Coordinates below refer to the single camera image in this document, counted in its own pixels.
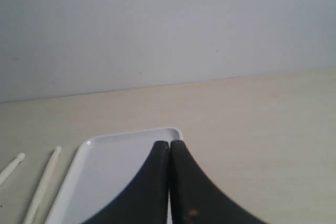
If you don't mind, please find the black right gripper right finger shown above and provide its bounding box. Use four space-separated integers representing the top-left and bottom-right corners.
169 140 264 223

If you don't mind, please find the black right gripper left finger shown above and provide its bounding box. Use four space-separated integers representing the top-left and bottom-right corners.
85 141 170 223

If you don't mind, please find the white drumstick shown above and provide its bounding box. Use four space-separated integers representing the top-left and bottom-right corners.
0 153 25 185
23 146 62 224

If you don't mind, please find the white plastic tray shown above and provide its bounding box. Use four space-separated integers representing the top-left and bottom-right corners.
46 127 183 223

